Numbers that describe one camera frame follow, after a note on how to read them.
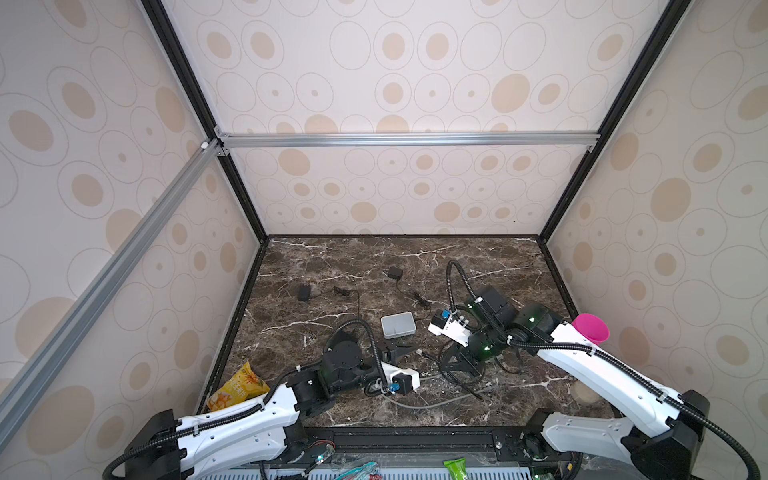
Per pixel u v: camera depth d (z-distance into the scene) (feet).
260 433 1.62
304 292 3.31
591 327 2.51
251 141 5.39
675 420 1.28
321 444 2.40
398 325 3.09
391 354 2.02
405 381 1.78
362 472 2.25
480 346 1.97
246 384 2.57
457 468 2.26
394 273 3.50
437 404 2.66
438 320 2.07
